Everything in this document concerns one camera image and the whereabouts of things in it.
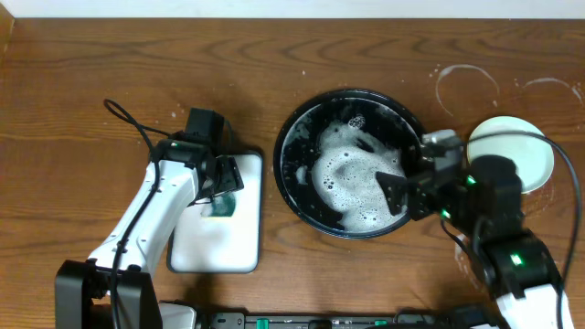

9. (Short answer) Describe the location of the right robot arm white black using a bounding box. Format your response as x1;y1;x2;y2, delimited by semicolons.
376;142;573;328

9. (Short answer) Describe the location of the mint plate front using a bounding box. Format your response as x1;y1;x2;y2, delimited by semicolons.
467;116;554;194

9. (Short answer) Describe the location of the black rectangular soap tray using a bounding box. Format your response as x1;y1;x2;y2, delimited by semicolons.
166;154;262;273

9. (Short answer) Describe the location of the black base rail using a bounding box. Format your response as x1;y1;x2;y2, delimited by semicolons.
159;301;499;329

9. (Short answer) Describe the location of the round black tray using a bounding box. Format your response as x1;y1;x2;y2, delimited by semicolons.
273;89;426;239

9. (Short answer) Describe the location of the green yellow sponge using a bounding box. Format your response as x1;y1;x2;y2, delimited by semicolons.
201;194;236;218

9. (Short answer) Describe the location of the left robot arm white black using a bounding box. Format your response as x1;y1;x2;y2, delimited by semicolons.
55;139;243;328

